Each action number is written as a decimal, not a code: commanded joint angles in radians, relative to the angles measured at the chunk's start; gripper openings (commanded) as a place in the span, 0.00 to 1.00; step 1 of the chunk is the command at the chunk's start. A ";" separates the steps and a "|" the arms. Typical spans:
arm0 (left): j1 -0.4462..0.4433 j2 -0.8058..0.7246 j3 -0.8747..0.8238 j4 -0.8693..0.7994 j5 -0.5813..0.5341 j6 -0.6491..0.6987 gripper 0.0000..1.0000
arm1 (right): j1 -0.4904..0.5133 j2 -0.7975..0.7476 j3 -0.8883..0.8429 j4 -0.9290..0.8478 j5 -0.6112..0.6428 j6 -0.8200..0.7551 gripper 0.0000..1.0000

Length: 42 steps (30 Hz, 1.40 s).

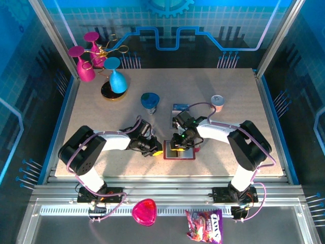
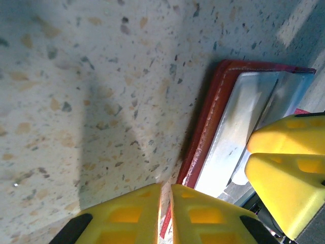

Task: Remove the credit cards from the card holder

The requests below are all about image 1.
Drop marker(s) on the red leather card holder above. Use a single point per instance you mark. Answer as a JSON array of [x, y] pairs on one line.
[[189, 154]]

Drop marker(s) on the blue VIP card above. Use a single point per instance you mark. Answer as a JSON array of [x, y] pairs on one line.
[[180, 106]]

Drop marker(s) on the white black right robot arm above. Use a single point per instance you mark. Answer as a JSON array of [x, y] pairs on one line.
[[215, 128]]

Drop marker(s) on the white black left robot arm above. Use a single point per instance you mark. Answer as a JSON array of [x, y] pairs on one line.
[[114, 141]]

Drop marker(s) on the pink tin can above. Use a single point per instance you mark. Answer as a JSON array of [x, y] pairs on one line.
[[218, 101]]

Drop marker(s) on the blue plastic cup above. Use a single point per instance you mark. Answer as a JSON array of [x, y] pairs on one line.
[[149, 99]]

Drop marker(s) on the gold rack with black base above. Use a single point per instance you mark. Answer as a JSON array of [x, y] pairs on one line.
[[106, 92]]

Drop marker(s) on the blue goblet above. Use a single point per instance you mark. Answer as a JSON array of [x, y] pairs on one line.
[[118, 82]]

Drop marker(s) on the black connector board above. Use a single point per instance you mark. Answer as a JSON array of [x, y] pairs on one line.
[[97, 210], [240, 212]]

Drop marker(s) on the purple snack bag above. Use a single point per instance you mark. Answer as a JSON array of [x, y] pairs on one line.
[[204, 226]]

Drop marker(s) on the magenta goblet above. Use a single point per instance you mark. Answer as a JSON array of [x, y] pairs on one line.
[[91, 36], [86, 72]]

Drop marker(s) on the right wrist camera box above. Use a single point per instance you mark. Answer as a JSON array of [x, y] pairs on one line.
[[183, 118]]

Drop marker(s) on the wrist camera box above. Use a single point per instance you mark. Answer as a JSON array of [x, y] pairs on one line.
[[145, 127], [183, 118]]

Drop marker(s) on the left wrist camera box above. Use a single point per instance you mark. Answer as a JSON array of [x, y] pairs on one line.
[[145, 127]]

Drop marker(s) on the aluminium front rail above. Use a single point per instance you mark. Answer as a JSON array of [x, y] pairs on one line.
[[165, 188]]

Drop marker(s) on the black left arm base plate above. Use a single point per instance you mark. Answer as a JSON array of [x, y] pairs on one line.
[[114, 195]]

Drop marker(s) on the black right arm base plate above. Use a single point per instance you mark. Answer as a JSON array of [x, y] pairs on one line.
[[221, 194]]

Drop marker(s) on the aluminium side rail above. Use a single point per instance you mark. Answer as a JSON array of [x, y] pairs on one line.
[[273, 127], [63, 127]]

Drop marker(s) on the aluminium frame post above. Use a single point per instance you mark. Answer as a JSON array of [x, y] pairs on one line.
[[56, 38], [278, 38]]

